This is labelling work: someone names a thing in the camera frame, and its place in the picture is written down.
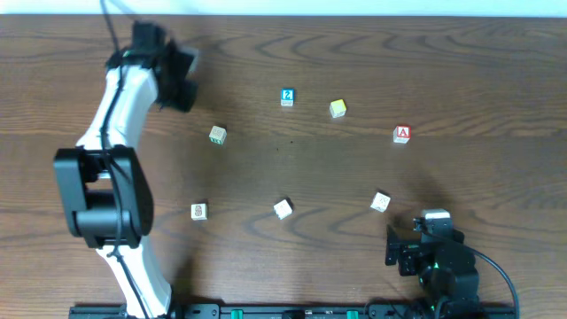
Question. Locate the red letter A block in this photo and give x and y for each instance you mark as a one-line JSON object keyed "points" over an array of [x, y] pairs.
{"points": [[401, 134]]}

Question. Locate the green edged wooden block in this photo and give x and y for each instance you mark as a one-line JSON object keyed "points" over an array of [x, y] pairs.
{"points": [[218, 135]]}

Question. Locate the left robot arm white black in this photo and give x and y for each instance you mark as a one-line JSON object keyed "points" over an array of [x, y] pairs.
{"points": [[105, 196]]}

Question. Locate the plain wooden block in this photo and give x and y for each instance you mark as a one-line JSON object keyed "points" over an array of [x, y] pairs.
{"points": [[283, 209], [380, 202]]}

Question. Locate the red letter I block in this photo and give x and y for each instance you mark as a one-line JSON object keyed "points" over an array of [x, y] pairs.
{"points": [[198, 212]]}

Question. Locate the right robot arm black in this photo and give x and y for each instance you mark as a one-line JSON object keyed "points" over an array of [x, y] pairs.
{"points": [[445, 270]]}

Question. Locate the plain wooden block centre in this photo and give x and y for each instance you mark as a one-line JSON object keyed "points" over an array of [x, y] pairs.
{"points": [[283, 209]]}

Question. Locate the blue number 2 block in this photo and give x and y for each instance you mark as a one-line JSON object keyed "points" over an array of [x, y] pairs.
{"points": [[287, 97]]}

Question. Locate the yellow top wooden block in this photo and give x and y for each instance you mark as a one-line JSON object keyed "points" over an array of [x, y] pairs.
{"points": [[337, 108]]}

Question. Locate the plain wooden block right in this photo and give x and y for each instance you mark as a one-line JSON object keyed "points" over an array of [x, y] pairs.
{"points": [[380, 202]]}

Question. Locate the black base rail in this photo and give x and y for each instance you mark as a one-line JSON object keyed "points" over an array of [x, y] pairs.
{"points": [[214, 311]]}

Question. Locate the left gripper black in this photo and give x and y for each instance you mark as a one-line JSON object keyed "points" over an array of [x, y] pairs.
{"points": [[178, 73]]}

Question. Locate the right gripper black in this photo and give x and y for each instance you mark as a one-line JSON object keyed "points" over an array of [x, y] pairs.
{"points": [[402, 250]]}

